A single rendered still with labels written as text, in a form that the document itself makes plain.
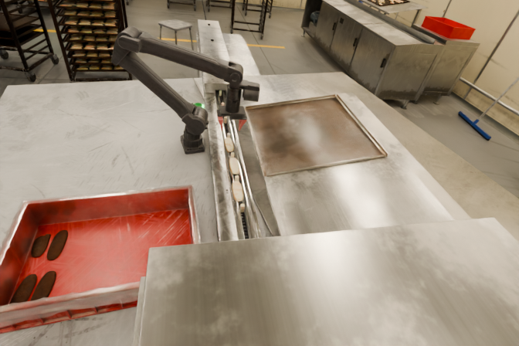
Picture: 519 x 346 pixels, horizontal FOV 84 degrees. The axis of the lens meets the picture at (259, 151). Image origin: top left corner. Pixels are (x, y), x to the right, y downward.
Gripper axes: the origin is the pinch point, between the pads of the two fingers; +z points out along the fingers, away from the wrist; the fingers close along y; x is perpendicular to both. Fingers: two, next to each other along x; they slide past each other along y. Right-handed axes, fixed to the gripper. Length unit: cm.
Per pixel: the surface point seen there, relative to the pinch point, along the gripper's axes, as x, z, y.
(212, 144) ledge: -2.4, 6.8, -7.4
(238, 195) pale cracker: -31.9, 7.0, -0.6
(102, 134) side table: 11, 11, -54
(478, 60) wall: 216, 34, 371
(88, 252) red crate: -47, 11, -46
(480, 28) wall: 240, -2, 371
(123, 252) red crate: -49, 11, -36
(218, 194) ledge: -31.1, 6.8, -7.7
